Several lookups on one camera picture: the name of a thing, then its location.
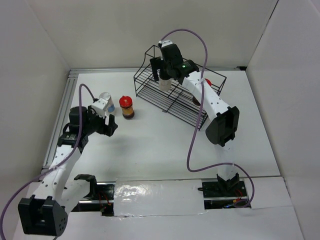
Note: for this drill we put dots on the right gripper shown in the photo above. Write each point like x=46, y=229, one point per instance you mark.
x=157, y=63

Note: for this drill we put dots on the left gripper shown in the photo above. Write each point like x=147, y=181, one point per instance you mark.
x=107, y=129

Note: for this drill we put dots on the black-lid white granule bottle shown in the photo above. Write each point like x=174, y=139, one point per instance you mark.
x=164, y=81

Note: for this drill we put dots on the silver-lid white granule bottle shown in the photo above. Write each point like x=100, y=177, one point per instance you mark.
x=110, y=107

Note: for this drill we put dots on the red-lid chili sauce jar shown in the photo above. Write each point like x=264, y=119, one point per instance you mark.
x=126, y=105

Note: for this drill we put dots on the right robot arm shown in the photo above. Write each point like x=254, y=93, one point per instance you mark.
x=223, y=118

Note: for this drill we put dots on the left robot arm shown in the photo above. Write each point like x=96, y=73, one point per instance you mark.
x=45, y=212

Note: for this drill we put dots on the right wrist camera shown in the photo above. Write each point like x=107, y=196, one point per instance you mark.
x=170, y=51

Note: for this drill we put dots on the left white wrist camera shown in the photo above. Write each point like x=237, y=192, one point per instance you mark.
x=100, y=107

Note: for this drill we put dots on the black wire rack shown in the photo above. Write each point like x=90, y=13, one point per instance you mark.
x=177, y=101

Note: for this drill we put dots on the aluminium rail frame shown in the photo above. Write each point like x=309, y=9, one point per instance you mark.
x=61, y=119

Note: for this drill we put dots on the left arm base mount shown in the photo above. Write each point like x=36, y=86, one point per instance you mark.
x=102, y=200

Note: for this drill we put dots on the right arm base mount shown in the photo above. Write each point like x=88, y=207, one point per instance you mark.
x=214, y=198

